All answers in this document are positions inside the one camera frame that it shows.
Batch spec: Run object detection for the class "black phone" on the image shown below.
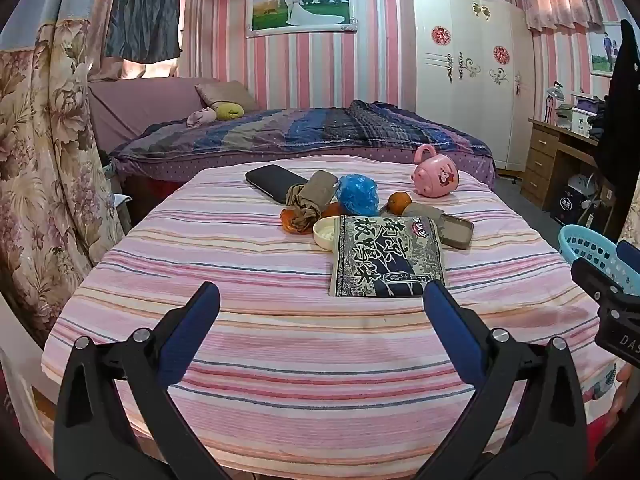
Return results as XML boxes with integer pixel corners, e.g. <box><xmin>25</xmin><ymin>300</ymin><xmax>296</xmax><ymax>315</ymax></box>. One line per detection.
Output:
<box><xmin>245</xmin><ymin>164</ymin><xmax>309</xmax><ymax>205</ymax></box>

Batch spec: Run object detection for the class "white wardrobe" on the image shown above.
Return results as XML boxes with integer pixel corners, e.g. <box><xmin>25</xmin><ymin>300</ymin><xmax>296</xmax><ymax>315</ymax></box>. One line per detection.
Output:
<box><xmin>400</xmin><ymin>0</ymin><xmax>536</xmax><ymax>173</ymax></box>

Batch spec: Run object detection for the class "pink cartoon cup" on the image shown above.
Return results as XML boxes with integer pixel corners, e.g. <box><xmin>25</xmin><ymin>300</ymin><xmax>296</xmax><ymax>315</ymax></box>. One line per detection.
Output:
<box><xmin>411</xmin><ymin>144</ymin><xmax>460</xmax><ymax>198</ymax></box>

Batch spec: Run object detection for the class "pink striped blanket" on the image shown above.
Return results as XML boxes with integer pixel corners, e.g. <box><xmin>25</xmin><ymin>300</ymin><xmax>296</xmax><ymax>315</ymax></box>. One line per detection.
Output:
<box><xmin>40</xmin><ymin>155</ymin><xmax>621</xmax><ymax>480</ymax></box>

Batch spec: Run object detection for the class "white round lid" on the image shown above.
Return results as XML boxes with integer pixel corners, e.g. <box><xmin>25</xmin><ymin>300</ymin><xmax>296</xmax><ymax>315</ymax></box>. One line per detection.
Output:
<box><xmin>312</xmin><ymin>216</ymin><xmax>346</xmax><ymax>251</ymax></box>

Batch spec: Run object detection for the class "black cardboard box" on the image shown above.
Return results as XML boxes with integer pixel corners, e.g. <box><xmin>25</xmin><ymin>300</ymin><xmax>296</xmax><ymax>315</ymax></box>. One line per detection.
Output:
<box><xmin>550</xmin><ymin>185</ymin><xmax>581</xmax><ymax>226</ymax></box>

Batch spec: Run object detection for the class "striped patchwork bedspread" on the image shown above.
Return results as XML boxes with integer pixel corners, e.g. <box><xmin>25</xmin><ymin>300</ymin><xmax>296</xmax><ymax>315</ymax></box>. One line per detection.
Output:
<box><xmin>112</xmin><ymin>100</ymin><xmax>493</xmax><ymax>161</ymax></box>

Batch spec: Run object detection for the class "pink cloth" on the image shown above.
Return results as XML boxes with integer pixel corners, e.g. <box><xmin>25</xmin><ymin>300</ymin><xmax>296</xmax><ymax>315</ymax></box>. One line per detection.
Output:
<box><xmin>186</xmin><ymin>108</ymin><xmax>217</xmax><ymax>128</ymax></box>

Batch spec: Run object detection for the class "framed wedding photo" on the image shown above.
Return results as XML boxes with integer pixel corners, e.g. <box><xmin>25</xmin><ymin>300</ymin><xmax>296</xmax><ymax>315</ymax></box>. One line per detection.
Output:
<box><xmin>245</xmin><ymin>0</ymin><xmax>358</xmax><ymax>38</ymax></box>

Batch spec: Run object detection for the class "wooden desk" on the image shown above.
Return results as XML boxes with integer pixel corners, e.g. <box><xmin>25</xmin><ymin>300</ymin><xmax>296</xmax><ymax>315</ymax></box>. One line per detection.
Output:
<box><xmin>520</xmin><ymin>119</ymin><xmax>618</xmax><ymax>231</ymax></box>

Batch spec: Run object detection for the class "light blue plastic basket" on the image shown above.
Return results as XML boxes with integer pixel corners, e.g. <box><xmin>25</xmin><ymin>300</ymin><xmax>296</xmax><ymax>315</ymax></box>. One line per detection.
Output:
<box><xmin>558</xmin><ymin>224</ymin><xmax>640</xmax><ymax>296</ymax></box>

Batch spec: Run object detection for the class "person's right hand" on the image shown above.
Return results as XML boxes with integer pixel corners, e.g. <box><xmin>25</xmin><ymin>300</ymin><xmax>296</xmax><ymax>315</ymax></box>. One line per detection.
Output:
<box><xmin>616</xmin><ymin>362</ymin><xmax>640</xmax><ymax>411</ymax></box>

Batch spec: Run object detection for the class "white storage box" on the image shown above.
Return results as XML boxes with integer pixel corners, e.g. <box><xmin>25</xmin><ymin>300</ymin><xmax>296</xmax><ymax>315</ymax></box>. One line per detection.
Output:
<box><xmin>570</xmin><ymin>105</ymin><xmax>598</xmax><ymax>136</ymax></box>

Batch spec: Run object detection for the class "dark printed snack packet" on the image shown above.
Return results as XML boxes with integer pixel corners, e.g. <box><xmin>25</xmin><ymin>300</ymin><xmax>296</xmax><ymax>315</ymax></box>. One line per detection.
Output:
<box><xmin>328</xmin><ymin>215</ymin><xmax>448</xmax><ymax>298</ymax></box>

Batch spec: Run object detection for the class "purple headboard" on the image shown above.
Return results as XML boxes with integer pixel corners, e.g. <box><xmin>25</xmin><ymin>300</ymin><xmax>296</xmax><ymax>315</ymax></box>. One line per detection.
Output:
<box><xmin>87</xmin><ymin>77</ymin><xmax>226</xmax><ymax>153</ymax></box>

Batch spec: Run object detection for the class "blue plastic bag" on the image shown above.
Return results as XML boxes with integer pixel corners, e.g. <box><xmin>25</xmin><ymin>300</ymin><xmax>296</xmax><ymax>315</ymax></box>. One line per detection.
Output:
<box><xmin>337</xmin><ymin>174</ymin><xmax>381</xmax><ymax>217</ymax></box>

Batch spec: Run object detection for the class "black coat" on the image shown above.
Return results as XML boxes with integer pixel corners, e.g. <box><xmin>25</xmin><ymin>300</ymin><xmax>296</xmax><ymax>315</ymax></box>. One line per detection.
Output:
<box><xmin>595</xmin><ymin>19</ymin><xmax>640</xmax><ymax>201</ymax></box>

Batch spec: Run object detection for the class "small wall photo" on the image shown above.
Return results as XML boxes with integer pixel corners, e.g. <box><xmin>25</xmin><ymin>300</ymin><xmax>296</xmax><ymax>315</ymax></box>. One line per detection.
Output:
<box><xmin>587</xmin><ymin>22</ymin><xmax>623</xmax><ymax>78</ymax></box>

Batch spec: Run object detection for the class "floral curtain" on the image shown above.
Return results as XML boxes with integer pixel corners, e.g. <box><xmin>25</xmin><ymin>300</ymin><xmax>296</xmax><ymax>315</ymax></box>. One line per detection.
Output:
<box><xmin>0</xmin><ymin>0</ymin><xmax>126</xmax><ymax>346</ymax></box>
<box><xmin>620</xmin><ymin>200</ymin><xmax>640</xmax><ymax>243</ymax></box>

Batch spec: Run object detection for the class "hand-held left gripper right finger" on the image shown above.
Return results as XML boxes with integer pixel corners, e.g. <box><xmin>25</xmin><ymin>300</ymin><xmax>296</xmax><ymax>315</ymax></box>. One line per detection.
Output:
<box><xmin>412</xmin><ymin>280</ymin><xmax>588</xmax><ymax>480</ymax></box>

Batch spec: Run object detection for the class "dark grey curtain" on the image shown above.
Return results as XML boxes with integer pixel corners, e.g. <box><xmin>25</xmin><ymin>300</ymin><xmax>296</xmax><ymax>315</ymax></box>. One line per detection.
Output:
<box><xmin>105</xmin><ymin>0</ymin><xmax>181</xmax><ymax>63</ymax></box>

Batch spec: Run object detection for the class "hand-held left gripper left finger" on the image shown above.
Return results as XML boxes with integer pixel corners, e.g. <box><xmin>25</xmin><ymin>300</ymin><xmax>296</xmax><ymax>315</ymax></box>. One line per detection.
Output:
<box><xmin>52</xmin><ymin>281</ymin><xmax>236</xmax><ymax>480</ymax></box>

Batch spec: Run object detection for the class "purple dotted bed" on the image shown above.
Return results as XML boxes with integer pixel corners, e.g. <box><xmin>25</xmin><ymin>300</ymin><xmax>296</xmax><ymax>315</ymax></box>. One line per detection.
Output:
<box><xmin>107</xmin><ymin>100</ymin><xmax>498</xmax><ymax>196</ymax></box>

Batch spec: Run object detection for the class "brown phone case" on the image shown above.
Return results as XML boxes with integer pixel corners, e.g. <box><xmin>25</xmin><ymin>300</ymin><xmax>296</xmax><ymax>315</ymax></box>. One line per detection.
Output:
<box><xmin>439</xmin><ymin>212</ymin><xmax>474</xmax><ymax>250</ymax></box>

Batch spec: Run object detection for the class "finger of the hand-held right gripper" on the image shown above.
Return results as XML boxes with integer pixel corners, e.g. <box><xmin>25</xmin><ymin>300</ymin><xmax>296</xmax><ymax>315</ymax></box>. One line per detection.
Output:
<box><xmin>615</xmin><ymin>240</ymin><xmax>640</xmax><ymax>273</ymax></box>
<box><xmin>571</xmin><ymin>257</ymin><xmax>640</xmax><ymax>311</ymax></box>

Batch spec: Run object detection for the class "desk lamp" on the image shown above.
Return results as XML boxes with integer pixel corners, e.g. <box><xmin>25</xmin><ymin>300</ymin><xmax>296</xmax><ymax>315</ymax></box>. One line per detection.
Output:
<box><xmin>542</xmin><ymin>82</ymin><xmax>566</xmax><ymax>123</ymax></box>

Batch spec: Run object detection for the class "white fan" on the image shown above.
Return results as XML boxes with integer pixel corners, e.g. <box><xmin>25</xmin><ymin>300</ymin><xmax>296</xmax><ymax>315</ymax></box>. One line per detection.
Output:
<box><xmin>570</xmin><ymin>172</ymin><xmax>601</xmax><ymax>211</ymax></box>

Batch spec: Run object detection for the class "beige pillow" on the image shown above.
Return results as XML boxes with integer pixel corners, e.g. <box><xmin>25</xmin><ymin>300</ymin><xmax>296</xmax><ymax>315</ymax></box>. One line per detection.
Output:
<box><xmin>195</xmin><ymin>81</ymin><xmax>261</xmax><ymax>113</ymax></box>

